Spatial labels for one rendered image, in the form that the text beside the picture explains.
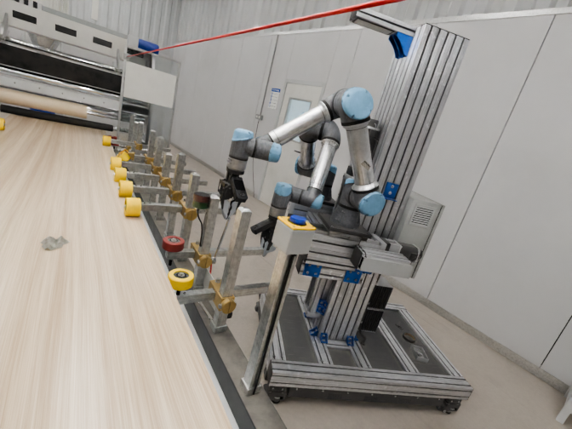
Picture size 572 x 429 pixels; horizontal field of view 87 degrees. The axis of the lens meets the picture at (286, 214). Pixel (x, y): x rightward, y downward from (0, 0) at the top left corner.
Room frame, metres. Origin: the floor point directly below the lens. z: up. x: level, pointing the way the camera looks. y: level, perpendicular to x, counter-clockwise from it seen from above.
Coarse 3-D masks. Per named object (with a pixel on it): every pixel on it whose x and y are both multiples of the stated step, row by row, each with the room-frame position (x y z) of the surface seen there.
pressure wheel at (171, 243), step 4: (168, 236) 1.07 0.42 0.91; (172, 236) 1.08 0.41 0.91; (176, 236) 1.09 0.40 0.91; (164, 240) 1.03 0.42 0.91; (168, 240) 1.04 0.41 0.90; (172, 240) 1.05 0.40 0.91; (176, 240) 1.06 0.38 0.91; (180, 240) 1.06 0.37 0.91; (184, 240) 1.07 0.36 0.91; (164, 244) 1.02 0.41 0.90; (168, 244) 1.01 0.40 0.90; (172, 244) 1.02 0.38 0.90; (176, 244) 1.02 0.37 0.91; (180, 244) 1.04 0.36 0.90; (164, 248) 1.02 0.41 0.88; (168, 248) 1.01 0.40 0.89; (172, 248) 1.02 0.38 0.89; (176, 248) 1.02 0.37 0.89; (180, 248) 1.04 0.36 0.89
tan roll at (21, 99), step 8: (0, 88) 2.55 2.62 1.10; (0, 96) 2.52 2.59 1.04; (8, 96) 2.55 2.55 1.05; (16, 96) 2.59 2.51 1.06; (24, 96) 2.62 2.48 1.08; (32, 96) 2.66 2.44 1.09; (40, 96) 2.71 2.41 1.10; (16, 104) 2.60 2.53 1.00; (24, 104) 2.62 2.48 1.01; (32, 104) 2.65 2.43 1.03; (40, 104) 2.68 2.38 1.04; (48, 104) 2.72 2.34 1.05; (56, 104) 2.76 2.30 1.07; (64, 104) 2.79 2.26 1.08; (72, 104) 2.85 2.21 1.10; (56, 112) 2.78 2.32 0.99; (64, 112) 2.80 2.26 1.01; (72, 112) 2.83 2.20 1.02; (80, 112) 2.86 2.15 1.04; (88, 112) 2.93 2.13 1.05; (96, 112) 2.98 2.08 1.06
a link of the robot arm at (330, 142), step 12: (324, 132) 1.56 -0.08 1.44; (336, 132) 1.56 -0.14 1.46; (324, 144) 1.54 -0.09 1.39; (336, 144) 1.54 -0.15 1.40; (324, 156) 1.49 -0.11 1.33; (324, 168) 1.46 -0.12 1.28; (312, 180) 1.42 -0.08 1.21; (324, 180) 1.44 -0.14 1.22; (312, 192) 1.38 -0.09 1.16; (300, 204) 1.39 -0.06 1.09; (312, 204) 1.37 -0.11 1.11
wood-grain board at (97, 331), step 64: (64, 128) 2.62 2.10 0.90; (0, 192) 1.07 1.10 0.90; (64, 192) 1.23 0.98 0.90; (0, 256) 0.70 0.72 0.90; (64, 256) 0.77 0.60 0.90; (128, 256) 0.86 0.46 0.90; (0, 320) 0.50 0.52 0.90; (64, 320) 0.54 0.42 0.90; (128, 320) 0.59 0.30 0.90; (0, 384) 0.37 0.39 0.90; (64, 384) 0.40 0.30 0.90; (128, 384) 0.43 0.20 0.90; (192, 384) 0.47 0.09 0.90
